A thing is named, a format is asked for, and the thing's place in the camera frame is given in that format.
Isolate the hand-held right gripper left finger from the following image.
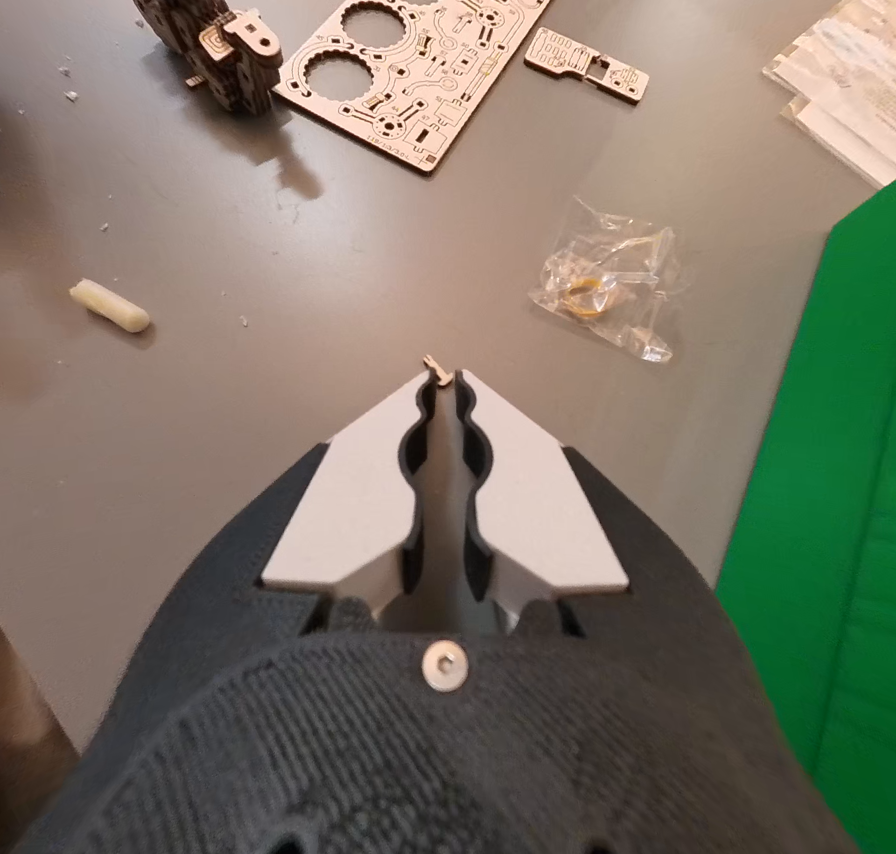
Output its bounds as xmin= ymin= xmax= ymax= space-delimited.
xmin=259 ymin=370 xmax=428 ymax=625

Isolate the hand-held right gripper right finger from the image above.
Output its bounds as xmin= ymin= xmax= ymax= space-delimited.
xmin=454 ymin=370 xmax=630 ymax=629

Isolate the brown wooden model vehicle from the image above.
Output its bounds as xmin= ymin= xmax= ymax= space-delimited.
xmin=104 ymin=0 xmax=284 ymax=119

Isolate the grey desk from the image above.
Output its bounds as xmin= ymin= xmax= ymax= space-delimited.
xmin=0 ymin=0 xmax=896 ymax=746

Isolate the yellow rubber band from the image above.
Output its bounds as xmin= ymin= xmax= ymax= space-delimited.
xmin=564 ymin=277 xmax=608 ymax=319

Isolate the clear plastic bag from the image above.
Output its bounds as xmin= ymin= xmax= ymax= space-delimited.
xmin=528 ymin=195 xmax=679 ymax=365

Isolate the green plastic bin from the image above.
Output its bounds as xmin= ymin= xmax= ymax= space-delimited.
xmin=714 ymin=182 xmax=896 ymax=781

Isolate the white wax stick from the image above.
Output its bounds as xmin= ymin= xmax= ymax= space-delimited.
xmin=69 ymin=278 xmax=152 ymax=334

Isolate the wooden sheet with round holes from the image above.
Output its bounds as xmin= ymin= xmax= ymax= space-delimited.
xmin=272 ymin=0 xmax=560 ymax=175

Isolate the small wooden sheet fragment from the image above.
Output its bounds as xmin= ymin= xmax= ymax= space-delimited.
xmin=525 ymin=27 xmax=650 ymax=107

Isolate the printed instruction leaflet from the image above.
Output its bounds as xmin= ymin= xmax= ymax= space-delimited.
xmin=763 ymin=0 xmax=896 ymax=190

